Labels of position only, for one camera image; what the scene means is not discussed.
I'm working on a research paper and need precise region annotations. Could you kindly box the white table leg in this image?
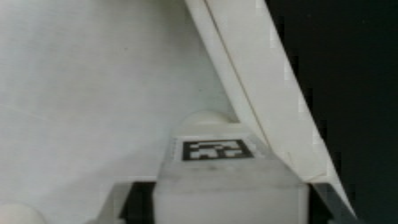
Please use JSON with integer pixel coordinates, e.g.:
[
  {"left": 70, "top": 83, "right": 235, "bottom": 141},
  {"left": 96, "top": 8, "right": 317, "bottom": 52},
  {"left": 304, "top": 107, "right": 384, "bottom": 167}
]
[{"left": 153, "top": 111, "right": 309, "bottom": 224}]

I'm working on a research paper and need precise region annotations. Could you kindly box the white square tabletop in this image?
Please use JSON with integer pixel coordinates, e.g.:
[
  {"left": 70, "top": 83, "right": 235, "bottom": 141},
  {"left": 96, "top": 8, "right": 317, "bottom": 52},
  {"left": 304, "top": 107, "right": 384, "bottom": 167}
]
[{"left": 0, "top": 0, "right": 235, "bottom": 224}]

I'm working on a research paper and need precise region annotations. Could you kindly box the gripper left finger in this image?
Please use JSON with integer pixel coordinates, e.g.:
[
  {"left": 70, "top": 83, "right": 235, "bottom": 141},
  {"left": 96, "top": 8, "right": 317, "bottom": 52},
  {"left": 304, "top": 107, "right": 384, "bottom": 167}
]
[{"left": 87, "top": 182, "right": 132, "bottom": 224}]

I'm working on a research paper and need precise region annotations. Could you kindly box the white U-shaped fence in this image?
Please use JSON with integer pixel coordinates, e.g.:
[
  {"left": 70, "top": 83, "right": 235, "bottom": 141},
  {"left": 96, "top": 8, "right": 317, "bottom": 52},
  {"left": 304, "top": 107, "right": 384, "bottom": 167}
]
[{"left": 203, "top": 0, "right": 352, "bottom": 208}]

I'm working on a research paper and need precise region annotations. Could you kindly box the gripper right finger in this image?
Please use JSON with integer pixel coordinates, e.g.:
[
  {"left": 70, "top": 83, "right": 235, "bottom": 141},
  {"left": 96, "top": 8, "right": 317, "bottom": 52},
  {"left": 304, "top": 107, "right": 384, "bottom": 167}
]
[{"left": 309, "top": 183, "right": 366, "bottom": 224}]

